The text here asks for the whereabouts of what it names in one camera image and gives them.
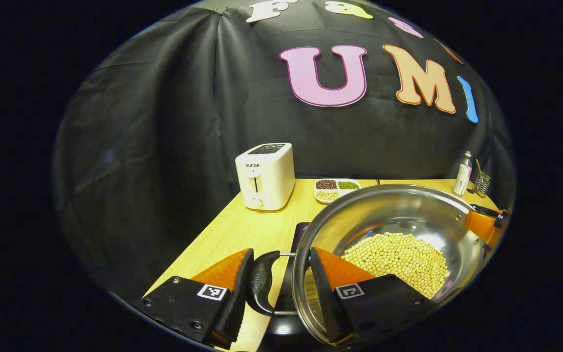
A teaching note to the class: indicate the pile of soybeans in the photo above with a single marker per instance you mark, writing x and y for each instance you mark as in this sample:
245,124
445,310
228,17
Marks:
399,264

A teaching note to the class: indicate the black induction cooktop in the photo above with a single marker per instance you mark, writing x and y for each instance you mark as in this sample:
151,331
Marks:
284,332

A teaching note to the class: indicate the small clear bottle pink label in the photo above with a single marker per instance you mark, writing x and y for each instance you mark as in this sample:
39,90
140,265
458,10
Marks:
463,176

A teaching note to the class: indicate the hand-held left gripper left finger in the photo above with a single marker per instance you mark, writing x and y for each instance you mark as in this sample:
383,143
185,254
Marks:
235,298

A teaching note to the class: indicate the stainless steel pot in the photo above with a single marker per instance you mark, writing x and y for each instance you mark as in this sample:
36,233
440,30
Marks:
399,212

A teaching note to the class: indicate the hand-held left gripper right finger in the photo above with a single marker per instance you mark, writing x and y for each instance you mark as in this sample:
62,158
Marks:
323,293

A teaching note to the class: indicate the glass cup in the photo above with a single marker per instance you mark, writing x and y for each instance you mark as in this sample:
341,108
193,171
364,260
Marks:
482,186

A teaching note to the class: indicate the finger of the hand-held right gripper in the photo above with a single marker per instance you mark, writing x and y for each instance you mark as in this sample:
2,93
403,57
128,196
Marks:
479,226

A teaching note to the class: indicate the white toaster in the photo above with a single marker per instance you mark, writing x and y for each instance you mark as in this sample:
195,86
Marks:
264,178

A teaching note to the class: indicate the white divided dish with beans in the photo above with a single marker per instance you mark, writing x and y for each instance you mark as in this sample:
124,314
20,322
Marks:
336,189

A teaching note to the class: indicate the wooden stick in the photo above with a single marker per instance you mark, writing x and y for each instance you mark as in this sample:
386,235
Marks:
478,166

